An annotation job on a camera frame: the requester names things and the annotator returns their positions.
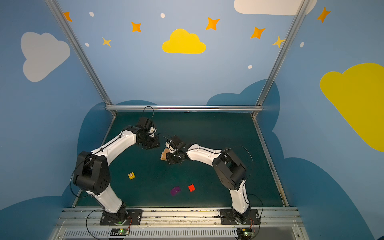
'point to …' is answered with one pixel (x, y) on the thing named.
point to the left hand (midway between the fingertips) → (161, 144)
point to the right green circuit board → (244, 233)
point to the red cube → (191, 188)
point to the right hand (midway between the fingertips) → (168, 159)
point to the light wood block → (166, 151)
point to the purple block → (175, 190)
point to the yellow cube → (131, 175)
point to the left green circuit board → (119, 232)
